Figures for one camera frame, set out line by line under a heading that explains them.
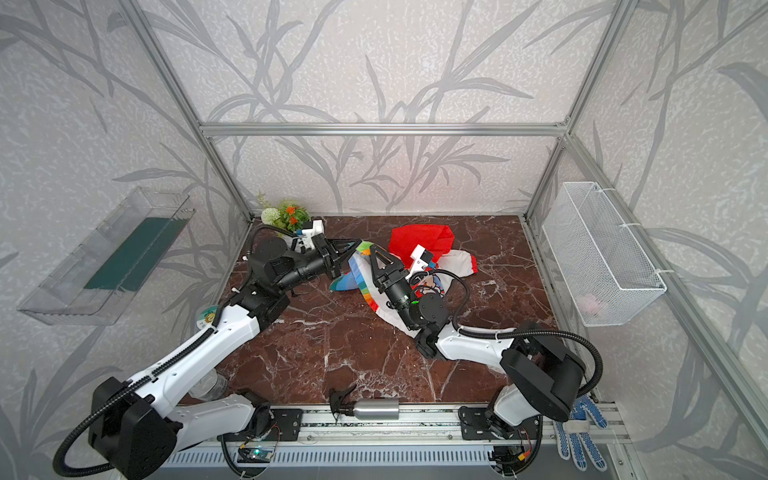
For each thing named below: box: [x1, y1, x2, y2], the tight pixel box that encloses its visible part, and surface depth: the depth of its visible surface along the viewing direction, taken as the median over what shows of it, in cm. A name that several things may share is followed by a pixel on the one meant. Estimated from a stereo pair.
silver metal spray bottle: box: [329, 384, 400, 423], surface depth 75 cm
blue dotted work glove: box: [553, 394, 608, 472], surface depth 72 cm
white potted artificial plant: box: [260, 199, 311, 232], surface depth 101 cm
